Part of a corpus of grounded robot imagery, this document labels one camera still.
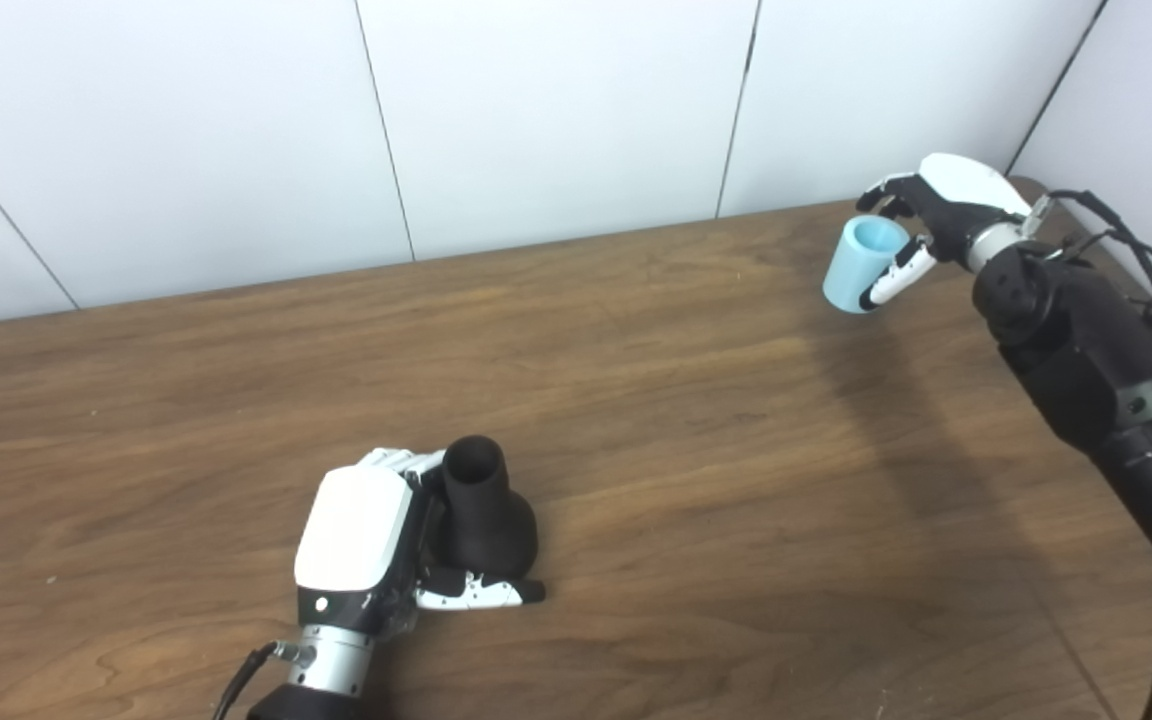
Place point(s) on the black flared nozzle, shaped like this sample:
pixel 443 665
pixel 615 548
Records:
pixel 486 520

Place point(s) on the white and black left hand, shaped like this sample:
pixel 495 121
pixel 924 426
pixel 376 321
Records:
pixel 351 530

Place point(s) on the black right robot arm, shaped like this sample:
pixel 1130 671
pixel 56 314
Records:
pixel 1086 360

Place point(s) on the white and black right hand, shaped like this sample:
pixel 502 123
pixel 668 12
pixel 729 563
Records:
pixel 966 190

